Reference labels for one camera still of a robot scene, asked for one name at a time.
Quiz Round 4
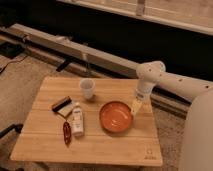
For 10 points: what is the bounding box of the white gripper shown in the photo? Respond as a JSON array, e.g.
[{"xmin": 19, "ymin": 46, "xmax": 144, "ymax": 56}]
[{"xmin": 131, "ymin": 80, "xmax": 153, "ymax": 115}]

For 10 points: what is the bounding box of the red chili pepper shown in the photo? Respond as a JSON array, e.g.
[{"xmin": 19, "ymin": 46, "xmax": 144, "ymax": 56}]
[{"xmin": 63, "ymin": 122, "xmax": 72, "ymax": 146}]

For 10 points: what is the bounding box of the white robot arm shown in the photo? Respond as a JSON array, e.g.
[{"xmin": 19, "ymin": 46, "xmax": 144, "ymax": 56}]
[{"xmin": 135, "ymin": 61, "xmax": 213, "ymax": 171}]

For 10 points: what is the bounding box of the orange ceramic bowl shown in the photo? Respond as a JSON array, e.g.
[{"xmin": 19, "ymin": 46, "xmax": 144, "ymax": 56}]
[{"xmin": 99, "ymin": 101, "xmax": 133, "ymax": 133}]

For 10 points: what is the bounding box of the white plastic cup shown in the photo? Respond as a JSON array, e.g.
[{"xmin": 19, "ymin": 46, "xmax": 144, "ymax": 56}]
[{"xmin": 79, "ymin": 78, "xmax": 95, "ymax": 100}]

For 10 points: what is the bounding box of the white plastic bottle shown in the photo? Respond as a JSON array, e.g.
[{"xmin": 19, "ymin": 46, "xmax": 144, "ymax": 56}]
[{"xmin": 72, "ymin": 104, "xmax": 84, "ymax": 136}]

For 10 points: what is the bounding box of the black and tan brush block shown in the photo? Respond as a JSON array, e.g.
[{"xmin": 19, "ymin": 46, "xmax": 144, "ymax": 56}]
[{"xmin": 51, "ymin": 96, "xmax": 73, "ymax": 117}]

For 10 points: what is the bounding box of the black device on floor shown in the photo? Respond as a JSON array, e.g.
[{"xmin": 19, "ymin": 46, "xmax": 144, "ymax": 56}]
[{"xmin": 0, "ymin": 42, "xmax": 24, "ymax": 59}]

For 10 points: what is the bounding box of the long beige rail beam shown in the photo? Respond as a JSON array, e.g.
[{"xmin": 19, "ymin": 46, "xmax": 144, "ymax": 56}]
[{"xmin": 0, "ymin": 23, "xmax": 213, "ymax": 118}]

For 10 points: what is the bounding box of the black cable on floor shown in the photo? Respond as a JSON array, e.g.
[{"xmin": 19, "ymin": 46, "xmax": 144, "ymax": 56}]
[{"xmin": 0, "ymin": 54, "xmax": 29, "ymax": 75}]

